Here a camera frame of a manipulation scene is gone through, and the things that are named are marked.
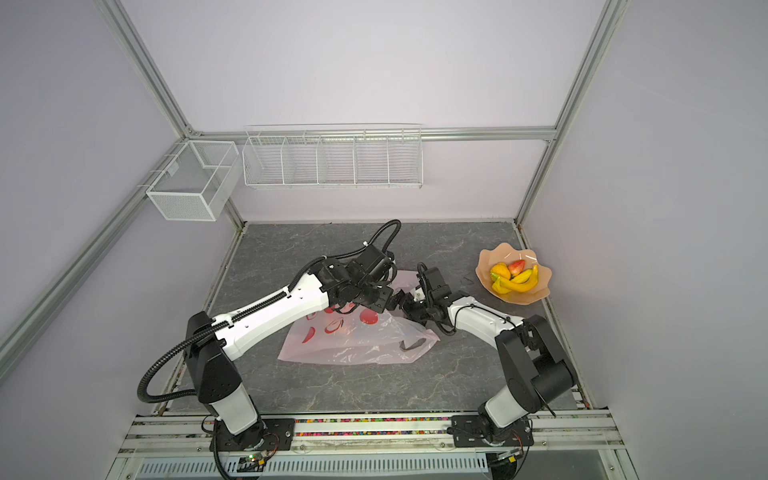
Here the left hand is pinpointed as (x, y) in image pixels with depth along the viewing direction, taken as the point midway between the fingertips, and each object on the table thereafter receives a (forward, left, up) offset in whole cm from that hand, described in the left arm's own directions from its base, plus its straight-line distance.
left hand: (383, 302), depth 78 cm
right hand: (0, -1, -10) cm, 10 cm away
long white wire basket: (+50, +14, +12) cm, 53 cm away
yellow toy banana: (+13, -47, -15) cm, 51 cm away
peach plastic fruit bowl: (+26, -44, -15) cm, 53 cm away
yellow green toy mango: (+9, -37, -12) cm, 40 cm away
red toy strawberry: (+17, -45, -13) cm, 50 cm away
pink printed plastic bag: (-6, +7, -6) cm, 11 cm away
